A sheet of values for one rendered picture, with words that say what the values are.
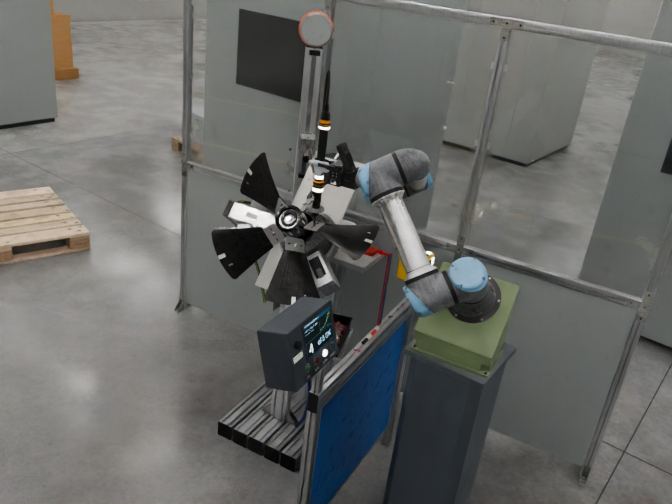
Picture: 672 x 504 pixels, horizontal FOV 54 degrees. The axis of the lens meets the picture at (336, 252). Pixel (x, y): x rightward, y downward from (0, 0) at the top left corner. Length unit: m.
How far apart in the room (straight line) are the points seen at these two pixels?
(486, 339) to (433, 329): 0.18
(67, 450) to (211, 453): 0.66
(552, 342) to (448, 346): 1.10
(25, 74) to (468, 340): 6.62
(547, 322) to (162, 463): 1.91
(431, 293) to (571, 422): 1.58
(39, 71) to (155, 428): 5.47
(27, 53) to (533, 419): 6.46
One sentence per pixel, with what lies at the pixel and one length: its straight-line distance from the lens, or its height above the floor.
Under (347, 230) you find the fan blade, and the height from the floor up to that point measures 1.21.
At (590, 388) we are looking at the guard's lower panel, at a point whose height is 0.49.
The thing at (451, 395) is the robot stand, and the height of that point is 0.89.
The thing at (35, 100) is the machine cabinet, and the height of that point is 0.28.
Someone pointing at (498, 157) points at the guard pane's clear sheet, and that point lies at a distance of 3.10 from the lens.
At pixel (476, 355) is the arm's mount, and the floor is 1.07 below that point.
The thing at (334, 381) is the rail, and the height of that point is 0.85.
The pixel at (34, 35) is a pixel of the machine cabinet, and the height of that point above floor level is 0.97.
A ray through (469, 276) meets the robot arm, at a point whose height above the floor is 1.36.
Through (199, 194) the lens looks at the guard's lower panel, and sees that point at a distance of 4.00.
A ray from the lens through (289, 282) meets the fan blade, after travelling 2.65.
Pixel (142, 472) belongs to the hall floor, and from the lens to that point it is 3.28.
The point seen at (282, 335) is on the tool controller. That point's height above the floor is 1.25.
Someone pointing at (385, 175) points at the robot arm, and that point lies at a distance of 2.16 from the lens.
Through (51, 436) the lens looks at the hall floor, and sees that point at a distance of 3.52.
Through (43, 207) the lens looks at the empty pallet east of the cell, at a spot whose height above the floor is 0.13.
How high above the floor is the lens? 2.27
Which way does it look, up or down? 25 degrees down
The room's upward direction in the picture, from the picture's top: 7 degrees clockwise
